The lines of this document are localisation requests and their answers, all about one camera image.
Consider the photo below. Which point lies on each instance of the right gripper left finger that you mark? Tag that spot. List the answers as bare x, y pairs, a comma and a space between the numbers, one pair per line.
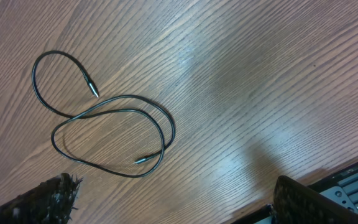
50, 202

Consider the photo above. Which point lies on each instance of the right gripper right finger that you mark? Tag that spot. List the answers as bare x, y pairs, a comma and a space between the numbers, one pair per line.
295, 203

